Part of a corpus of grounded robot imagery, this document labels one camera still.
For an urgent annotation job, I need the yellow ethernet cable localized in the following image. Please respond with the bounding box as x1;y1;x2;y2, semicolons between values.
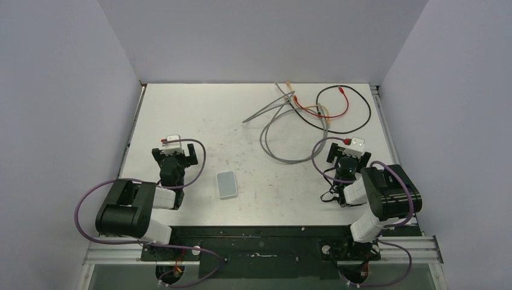
284;81;331;123

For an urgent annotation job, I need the white network switch box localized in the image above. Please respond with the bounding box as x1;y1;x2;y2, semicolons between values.
216;171;238;199

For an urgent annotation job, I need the black ethernet cable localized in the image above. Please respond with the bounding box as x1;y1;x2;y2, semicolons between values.
290;85;372;135

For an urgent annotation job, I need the red ethernet cable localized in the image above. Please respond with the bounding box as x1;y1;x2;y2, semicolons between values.
293;86;350;119

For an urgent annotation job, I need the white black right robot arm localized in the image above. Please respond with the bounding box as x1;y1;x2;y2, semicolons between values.
323;140;423;259

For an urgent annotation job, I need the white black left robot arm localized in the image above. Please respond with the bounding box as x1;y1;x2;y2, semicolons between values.
95;141;199;260

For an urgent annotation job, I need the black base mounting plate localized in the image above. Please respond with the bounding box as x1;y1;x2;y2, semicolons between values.
141;226;423;280

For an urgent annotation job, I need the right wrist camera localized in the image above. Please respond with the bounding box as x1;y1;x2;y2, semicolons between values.
343;137;365;158

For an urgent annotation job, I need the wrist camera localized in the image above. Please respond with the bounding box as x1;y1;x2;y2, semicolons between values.
160;135;184;156
343;137;365;158

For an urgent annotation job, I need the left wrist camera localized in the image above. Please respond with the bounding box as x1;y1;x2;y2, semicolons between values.
160;135;184;156

